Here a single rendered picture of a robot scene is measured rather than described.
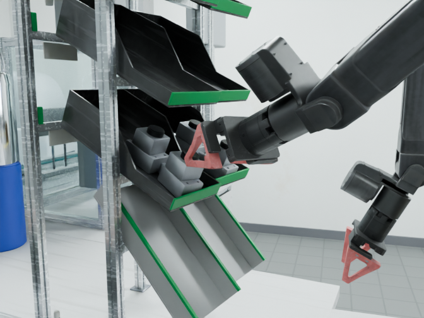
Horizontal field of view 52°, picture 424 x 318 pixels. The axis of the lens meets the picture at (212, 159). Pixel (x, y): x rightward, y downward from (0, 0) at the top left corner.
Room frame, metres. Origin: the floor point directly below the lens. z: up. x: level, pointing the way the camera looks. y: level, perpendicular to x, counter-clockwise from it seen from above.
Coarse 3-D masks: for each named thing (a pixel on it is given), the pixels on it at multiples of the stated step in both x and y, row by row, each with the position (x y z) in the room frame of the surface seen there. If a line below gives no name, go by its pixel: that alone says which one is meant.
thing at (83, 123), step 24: (72, 96) 0.77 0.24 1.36; (96, 96) 0.82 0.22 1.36; (120, 96) 0.87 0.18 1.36; (72, 120) 0.77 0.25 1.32; (96, 120) 0.74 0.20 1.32; (120, 120) 0.88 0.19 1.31; (144, 120) 0.84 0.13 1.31; (96, 144) 0.74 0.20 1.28; (120, 144) 0.70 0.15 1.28; (168, 144) 0.81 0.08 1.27; (120, 168) 0.71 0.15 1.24; (168, 192) 0.69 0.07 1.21; (192, 192) 0.68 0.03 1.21; (216, 192) 0.75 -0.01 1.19
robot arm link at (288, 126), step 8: (280, 96) 0.55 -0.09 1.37; (288, 96) 0.56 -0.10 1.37; (272, 104) 0.58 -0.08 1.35; (280, 104) 0.57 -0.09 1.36; (288, 104) 0.55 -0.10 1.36; (296, 104) 0.54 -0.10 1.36; (272, 112) 0.57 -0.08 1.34; (280, 112) 0.56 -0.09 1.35; (288, 112) 0.55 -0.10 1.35; (272, 120) 0.57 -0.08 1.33; (280, 120) 0.56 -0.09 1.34; (288, 120) 0.55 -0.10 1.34; (296, 120) 0.55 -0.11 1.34; (272, 128) 0.58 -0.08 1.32; (280, 128) 0.56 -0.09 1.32; (288, 128) 0.56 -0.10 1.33; (296, 128) 0.55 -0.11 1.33; (304, 128) 0.55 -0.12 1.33; (280, 136) 0.57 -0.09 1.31; (288, 136) 0.57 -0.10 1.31; (296, 136) 0.57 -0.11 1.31
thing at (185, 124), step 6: (192, 120) 0.89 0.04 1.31; (180, 126) 0.88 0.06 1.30; (186, 126) 0.87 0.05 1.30; (192, 126) 0.87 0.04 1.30; (180, 132) 0.88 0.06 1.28; (186, 132) 0.87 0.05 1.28; (192, 132) 0.86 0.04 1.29; (180, 138) 0.88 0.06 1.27; (186, 138) 0.87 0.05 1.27; (192, 138) 0.86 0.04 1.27; (180, 144) 0.88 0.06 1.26; (186, 144) 0.87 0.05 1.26; (198, 150) 0.87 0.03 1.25; (204, 150) 0.89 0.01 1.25
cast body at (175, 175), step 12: (168, 156) 0.70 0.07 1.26; (180, 156) 0.70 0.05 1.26; (192, 156) 0.69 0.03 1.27; (168, 168) 0.70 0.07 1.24; (180, 168) 0.68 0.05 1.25; (192, 168) 0.69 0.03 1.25; (168, 180) 0.70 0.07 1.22; (180, 180) 0.68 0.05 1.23; (192, 180) 0.70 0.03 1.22; (180, 192) 0.68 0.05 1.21
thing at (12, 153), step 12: (0, 72) 1.35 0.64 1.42; (0, 84) 1.33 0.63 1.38; (0, 96) 1.33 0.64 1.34; (12, 96) 1.39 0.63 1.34; (0, 108) 1.32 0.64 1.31; (12, 108) 1.37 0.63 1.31; (0, 120) 1.32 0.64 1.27; (12, 120) 1.37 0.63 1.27; (0, 132) 1.32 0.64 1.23; (12, 132) 1.36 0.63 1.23; (0, 144) 1.32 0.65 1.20; (12, 144) 1.35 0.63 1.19; (0, 156) 1.31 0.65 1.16; (12, 156) 1.35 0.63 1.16
